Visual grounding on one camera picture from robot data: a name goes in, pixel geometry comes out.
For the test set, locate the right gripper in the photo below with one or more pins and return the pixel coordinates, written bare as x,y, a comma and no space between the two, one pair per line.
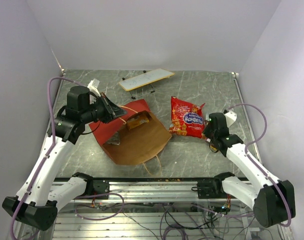
207,131

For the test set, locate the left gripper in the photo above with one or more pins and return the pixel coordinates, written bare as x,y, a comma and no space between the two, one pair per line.
112,110

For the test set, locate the red candy bag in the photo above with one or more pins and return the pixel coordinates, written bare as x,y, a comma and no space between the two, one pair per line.
187,119

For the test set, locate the red and brown paper bag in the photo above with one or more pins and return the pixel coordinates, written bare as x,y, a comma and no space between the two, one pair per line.
138,146

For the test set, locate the yellow m&m's pack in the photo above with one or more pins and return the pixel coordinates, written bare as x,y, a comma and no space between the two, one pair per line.
213,148

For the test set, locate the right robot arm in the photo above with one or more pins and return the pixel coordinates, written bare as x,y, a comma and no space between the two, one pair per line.
271,200

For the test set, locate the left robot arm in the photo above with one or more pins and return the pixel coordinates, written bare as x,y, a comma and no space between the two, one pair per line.
34,204

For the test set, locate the yellow snack box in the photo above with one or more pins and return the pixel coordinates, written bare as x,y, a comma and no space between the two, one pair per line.
137,120

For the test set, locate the small whiteboard on stand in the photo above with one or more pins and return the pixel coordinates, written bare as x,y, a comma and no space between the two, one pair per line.
145,79

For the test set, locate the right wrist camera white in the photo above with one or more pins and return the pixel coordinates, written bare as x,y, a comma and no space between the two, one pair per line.
230,116

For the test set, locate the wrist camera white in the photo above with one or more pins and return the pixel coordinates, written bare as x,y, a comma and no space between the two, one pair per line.
230,116
93,86

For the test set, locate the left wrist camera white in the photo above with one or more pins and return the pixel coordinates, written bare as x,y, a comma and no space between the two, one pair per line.
93,86

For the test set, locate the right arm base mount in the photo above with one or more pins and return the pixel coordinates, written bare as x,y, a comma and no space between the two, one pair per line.
206,190

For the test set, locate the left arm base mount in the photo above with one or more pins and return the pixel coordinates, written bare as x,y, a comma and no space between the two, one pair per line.
97,189

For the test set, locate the aluminium rail frame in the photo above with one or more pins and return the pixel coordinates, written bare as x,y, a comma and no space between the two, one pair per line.
155,209

